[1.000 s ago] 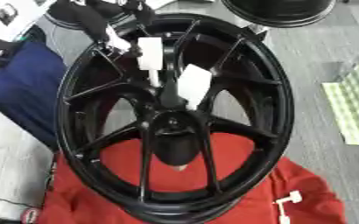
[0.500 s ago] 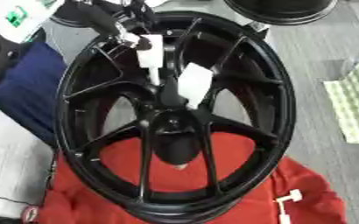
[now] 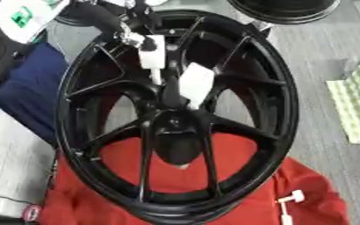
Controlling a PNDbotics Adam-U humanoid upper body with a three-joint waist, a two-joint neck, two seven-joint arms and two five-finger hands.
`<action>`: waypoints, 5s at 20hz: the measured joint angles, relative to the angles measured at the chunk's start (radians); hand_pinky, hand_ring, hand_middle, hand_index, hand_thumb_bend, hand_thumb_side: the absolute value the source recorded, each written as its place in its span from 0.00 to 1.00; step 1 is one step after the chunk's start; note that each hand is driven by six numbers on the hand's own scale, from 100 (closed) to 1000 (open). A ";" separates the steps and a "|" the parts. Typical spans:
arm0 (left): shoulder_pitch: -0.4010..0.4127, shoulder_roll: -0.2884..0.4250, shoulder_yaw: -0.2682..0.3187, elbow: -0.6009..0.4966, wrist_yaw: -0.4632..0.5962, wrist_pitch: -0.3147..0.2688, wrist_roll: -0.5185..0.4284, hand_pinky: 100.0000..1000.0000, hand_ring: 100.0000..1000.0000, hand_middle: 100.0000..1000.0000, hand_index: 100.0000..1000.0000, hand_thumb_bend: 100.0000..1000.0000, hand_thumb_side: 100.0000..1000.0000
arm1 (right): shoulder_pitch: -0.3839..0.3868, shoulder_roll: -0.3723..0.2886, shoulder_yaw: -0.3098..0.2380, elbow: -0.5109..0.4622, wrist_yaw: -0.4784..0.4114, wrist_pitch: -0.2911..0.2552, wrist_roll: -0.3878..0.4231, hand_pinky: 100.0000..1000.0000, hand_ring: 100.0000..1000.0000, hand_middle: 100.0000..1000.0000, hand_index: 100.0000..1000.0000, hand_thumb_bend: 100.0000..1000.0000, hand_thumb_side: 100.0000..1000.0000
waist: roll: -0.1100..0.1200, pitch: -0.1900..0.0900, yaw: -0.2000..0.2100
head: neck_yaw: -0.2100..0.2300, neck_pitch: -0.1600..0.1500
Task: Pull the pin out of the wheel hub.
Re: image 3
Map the white pin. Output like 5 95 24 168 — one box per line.
137 34 168 86
275 189 308 225

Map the blue fabric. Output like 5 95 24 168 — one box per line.
0 41 73 148

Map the black round wheel rim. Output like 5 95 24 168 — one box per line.
224 0 343 25

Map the black spoked wheel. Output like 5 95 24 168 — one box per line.
54 10 302 225

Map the pink tape roll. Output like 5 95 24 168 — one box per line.
21 204 45 222

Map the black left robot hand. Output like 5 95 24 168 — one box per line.
66 0 161 51

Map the thin black cable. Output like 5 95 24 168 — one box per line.
0 191 39 207

